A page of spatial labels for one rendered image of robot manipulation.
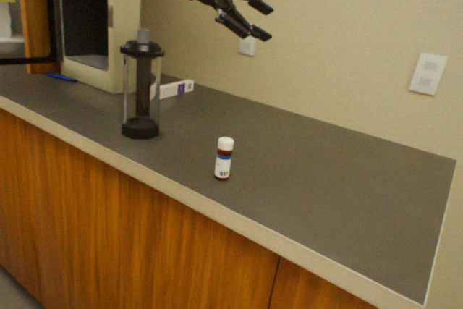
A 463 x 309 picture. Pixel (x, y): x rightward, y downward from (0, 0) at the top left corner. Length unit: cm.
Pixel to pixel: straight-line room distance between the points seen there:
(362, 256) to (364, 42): 78
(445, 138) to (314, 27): 54
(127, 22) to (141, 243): 74
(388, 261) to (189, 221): 40
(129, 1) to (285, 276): 98
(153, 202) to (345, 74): 77
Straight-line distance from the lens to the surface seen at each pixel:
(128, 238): 101
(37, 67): 158
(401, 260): 69
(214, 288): 86
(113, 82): 132
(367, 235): 72
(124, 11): 130
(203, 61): 157
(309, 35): 132
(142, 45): 89
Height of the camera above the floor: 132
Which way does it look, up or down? 22 degrees down
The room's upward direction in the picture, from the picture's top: 7 degrees clockwise
